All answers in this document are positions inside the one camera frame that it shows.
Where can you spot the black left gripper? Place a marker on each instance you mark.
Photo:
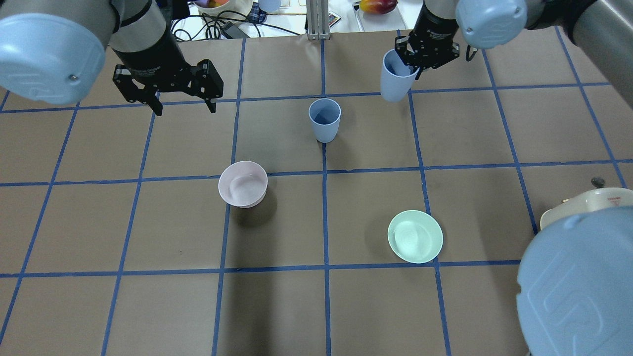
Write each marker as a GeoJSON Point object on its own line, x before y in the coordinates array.
{"type": "Point", "coordinates": [150, 56]}

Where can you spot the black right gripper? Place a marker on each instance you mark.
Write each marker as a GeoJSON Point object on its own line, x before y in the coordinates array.
{"type": "Point", "coordinates": [435, 28]}

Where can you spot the blue cup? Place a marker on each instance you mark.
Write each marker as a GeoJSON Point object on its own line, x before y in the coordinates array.
{"type": "Point", "coordinates": [396, 77]}
{"type": "Point", "coordinates": [325, 116]}

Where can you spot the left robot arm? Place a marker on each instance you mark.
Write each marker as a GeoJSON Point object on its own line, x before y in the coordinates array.
{"type": "Point", "coordinates": [54, 50]}

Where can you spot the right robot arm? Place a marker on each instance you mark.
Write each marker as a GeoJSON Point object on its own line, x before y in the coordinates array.
{"type": "Point", "coordinates": [495, 157]}

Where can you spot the red apple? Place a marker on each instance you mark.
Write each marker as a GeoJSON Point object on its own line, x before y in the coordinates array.
{"type": "Point", "coordinates": [377, 6]}

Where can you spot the bowl with foam blocks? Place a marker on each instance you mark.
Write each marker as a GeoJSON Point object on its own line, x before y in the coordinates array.
{"type": "Point", "coordinates": [233, 9]}

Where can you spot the pink bowl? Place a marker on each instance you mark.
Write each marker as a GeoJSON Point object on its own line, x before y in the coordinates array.
{"type": "Point", "coordinates": [243, 184]}

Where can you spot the mint green bowl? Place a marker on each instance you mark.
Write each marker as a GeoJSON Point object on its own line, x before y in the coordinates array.
{"type": "Point", "coordinates": [415, 236]}

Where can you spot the cream toaster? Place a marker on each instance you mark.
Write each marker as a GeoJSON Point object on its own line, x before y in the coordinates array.
{"type": "Point", "coordinates": [589, 201]}

